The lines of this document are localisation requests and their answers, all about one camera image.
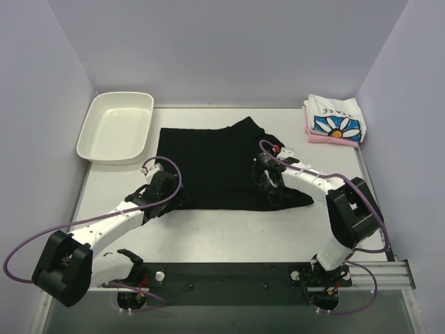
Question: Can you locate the black t shirt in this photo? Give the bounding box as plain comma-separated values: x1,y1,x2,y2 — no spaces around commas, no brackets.
156,117,314,212

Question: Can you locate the white plastic bin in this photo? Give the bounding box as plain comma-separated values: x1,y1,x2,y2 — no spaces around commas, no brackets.
76,92,154,166

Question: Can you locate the white daisy print t shirt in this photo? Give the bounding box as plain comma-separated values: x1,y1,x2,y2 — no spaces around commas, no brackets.
304,94,366,143

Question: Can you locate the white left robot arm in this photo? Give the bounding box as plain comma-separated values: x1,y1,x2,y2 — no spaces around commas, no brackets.
31,170,188,307

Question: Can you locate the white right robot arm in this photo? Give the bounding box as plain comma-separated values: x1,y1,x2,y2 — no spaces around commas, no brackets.
254,150,383,272

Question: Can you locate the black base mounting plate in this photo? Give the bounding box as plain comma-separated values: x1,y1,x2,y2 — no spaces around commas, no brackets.
116,262,352,310

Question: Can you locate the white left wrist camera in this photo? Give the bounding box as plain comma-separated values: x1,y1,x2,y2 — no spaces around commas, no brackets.
140,163,164,177

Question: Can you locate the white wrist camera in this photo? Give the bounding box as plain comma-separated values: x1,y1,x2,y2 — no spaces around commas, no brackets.
273,145,294,160
140,163,164,177

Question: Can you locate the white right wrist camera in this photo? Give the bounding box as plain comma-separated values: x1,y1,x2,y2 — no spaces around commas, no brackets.
273,145,294,160

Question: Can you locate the aluminium front rail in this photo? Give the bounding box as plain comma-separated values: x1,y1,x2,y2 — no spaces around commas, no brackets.
348,260,416,290

